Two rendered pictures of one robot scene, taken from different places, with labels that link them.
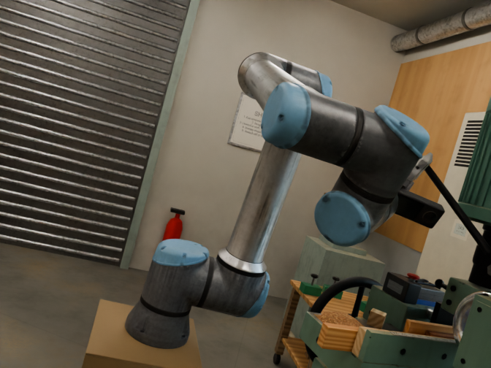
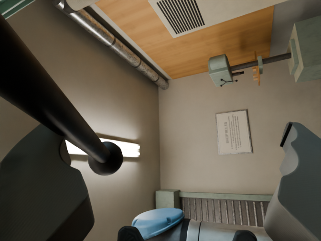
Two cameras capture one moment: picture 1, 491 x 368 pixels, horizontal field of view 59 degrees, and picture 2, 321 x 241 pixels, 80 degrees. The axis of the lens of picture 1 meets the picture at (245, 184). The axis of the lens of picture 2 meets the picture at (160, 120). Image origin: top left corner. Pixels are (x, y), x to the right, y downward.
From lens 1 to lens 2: 91 cm
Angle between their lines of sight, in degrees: 29
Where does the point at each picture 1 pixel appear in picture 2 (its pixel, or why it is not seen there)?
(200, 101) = (233, 176)
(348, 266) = (310, 45)
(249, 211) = not seen: outside the picture
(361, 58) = (177, 99)
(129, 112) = (259, 220)
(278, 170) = not seen: outside the picture
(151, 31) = (207, 215)
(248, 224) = not seen: outside the picture
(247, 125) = (236, 145)
